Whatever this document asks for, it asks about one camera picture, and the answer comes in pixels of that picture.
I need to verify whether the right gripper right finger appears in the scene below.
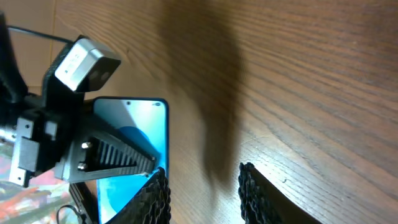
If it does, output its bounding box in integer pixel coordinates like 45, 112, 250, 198
238, 162, 320, 224

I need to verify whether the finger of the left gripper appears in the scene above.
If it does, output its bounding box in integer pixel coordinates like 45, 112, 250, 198
54, 127, 157, 183

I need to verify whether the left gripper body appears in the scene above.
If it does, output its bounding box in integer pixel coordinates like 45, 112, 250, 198
8, 92, 85, 187

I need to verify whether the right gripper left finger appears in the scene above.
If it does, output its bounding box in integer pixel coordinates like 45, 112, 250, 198
107, 167, 171, 224

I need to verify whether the blue Galaxy smartphone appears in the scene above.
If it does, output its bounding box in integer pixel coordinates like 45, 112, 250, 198
93, 97, 169, 223

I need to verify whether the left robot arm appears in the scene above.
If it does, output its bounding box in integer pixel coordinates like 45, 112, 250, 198
1, 21, 155, 187

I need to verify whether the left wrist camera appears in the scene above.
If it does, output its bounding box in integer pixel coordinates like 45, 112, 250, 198
55, 38, 121, 93

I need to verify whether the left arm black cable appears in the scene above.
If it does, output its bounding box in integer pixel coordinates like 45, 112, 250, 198
6, 25, 75, 44

